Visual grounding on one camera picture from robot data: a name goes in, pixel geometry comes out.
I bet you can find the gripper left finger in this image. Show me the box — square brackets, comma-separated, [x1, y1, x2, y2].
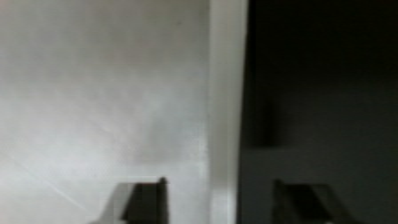
[94, 176, 170, 224]

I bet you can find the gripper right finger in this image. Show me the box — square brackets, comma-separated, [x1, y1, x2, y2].
[272, 180, 355, 224]

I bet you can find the white desk top tray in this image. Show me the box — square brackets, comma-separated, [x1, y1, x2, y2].
[0, 0, 249, 224]

